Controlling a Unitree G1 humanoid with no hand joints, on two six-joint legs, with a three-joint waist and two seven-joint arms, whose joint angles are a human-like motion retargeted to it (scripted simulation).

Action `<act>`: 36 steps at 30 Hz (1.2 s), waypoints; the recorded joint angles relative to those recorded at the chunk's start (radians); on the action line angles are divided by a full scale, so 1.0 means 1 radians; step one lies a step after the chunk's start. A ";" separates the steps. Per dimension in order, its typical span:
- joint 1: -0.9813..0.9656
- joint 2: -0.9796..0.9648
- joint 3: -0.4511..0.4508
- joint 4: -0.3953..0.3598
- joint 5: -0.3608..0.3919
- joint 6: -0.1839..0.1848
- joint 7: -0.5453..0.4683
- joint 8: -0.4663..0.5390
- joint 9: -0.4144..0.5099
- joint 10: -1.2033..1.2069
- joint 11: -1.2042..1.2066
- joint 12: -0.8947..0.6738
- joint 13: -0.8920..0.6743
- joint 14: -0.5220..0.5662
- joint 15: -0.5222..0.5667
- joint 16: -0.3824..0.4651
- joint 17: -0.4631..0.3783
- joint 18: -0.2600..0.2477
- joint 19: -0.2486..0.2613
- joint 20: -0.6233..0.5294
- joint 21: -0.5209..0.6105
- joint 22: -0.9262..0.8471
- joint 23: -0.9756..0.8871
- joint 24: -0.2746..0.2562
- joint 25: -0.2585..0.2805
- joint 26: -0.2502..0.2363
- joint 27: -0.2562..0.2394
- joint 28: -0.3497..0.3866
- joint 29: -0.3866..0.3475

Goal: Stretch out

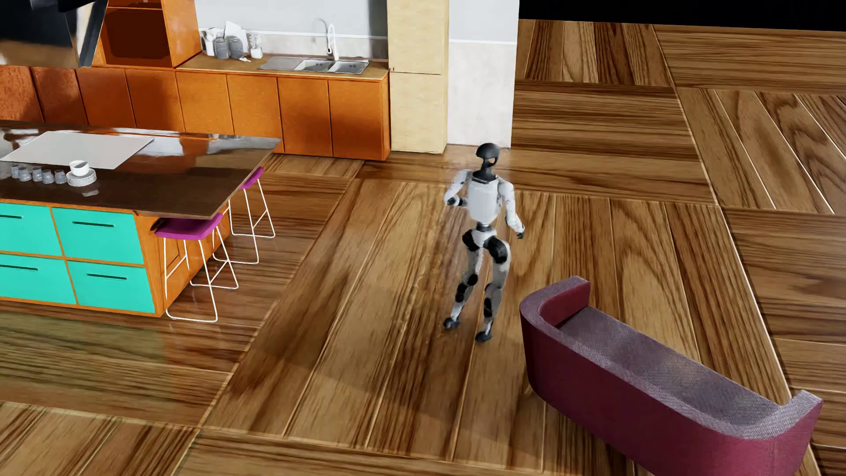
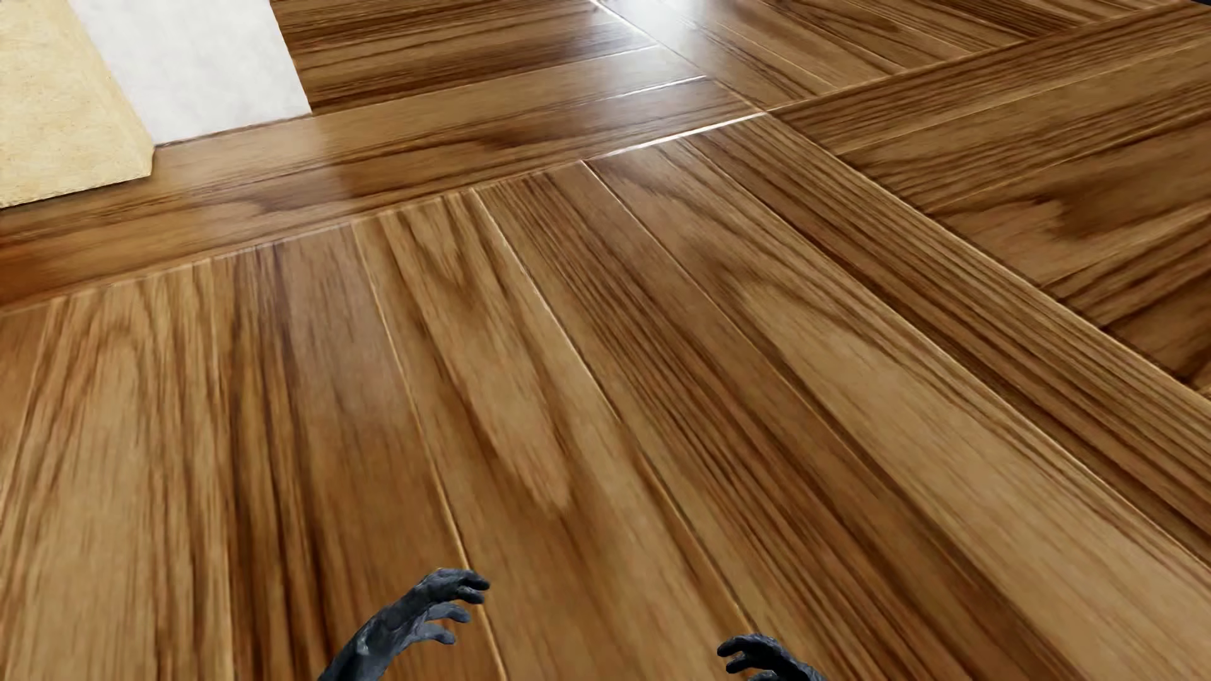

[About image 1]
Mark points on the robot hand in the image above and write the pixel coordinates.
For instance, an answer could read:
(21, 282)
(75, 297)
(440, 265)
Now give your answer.
(451, 199)
(520, 232)

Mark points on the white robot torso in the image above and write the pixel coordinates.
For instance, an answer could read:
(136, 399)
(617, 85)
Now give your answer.
(486, 199)

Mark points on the black robot head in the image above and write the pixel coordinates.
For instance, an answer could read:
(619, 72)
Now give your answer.
(488, 155)

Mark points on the left robot leg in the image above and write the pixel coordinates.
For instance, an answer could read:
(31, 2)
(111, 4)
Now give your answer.
(495, 284)

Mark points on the robot leg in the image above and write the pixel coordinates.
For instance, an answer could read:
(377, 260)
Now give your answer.
(495, 284)
(468, 277)

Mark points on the right robot leg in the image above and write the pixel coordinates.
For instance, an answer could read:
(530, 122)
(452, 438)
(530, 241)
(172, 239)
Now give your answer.
(468, 277)

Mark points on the tall beige cabinet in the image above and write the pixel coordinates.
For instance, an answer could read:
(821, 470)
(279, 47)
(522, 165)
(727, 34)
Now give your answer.
(418, 79)

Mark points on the steel double sink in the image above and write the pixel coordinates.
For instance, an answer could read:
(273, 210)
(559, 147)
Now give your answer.
(314, 65)

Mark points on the maroon curved sofa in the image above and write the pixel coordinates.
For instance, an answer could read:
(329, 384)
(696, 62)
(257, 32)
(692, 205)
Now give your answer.
(634, 390)

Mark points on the chrome faucet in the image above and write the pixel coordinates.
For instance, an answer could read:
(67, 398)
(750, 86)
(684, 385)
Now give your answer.
(332, 43)

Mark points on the purple bar stool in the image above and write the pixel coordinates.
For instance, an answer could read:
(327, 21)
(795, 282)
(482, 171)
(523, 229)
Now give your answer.
(188, 228)
(251, 180)

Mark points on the orange wooden counter cabinets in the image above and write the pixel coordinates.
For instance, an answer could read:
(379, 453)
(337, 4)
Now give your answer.
(264, 109)

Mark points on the small glass jar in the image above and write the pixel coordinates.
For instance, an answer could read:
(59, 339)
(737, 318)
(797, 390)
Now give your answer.
(256, 47)

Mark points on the grey canister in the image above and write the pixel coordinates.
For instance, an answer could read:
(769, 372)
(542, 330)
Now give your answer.
(221, 49)
(236, 48)

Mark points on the white cutting board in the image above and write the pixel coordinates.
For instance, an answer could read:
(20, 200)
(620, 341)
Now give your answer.
(236, 30)

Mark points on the white jug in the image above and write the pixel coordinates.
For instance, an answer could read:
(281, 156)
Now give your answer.
(209, 41)

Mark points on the kitchen island with teal drawers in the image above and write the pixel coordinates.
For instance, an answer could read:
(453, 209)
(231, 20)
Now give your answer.
(99, 244)

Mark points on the white cup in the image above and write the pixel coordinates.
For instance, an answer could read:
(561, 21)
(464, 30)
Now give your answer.
(79, 168)

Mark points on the black range hood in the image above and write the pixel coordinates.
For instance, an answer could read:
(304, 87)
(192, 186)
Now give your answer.
(39, 23)

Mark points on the orange wooden wall cabinet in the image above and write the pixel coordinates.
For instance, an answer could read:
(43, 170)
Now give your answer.
(149, 33)

